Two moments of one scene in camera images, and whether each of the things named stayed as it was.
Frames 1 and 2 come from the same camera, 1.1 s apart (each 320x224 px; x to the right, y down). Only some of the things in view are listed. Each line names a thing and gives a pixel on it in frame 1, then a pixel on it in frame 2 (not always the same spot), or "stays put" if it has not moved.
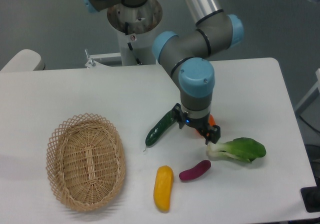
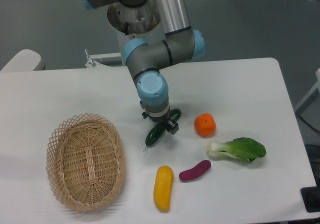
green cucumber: (159, 130) stays put
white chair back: (25, 60) stays put
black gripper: (211, 133) -> (163, 119)
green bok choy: (244, 149) stays put
